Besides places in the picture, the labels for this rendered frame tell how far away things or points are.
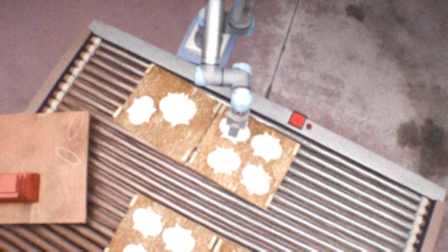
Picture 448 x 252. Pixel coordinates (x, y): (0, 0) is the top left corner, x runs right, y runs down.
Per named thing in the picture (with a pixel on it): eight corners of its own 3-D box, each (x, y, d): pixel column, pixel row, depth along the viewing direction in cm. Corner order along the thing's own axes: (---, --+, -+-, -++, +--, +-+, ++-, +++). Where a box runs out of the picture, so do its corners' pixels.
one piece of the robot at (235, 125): (221, 124, 149) (220, 136, 164) (243, 131, 149) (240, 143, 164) (230, 97, 153) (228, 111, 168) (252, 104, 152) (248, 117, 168)
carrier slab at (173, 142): (154, 65, 188) (153, 63, 186) (223, 105, 183) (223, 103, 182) (113, 121, 177) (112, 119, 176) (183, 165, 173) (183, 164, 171)
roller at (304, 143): (96, 38, 196) (94, 33, 191) (427, 200, 179) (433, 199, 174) (91, 45, 194) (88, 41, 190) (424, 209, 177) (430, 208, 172)
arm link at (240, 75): (224, 59, 145) (222, 86, 141) (253, 62, 146) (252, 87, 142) (222, 68, 152) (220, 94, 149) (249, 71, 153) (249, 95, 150)
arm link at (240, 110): (253, 86, 141) (253, 108, 138) (249, 97, 151) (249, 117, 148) (232, 85, 140) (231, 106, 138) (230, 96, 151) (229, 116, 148)
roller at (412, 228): (80, 60, 191) (78, 56, 186) (419, 227, 174) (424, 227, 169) (75, 67, 190) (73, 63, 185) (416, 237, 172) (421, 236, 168)
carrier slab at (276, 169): (224, 104, 183) (224, 102, 182) (299, 145, 179) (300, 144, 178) (186, 165, 173) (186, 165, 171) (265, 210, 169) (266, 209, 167)
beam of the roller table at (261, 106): (97, 24, 201) (94, 17, 195) (440, 191, 183) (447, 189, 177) (88, 35, 198) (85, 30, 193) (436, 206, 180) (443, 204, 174)
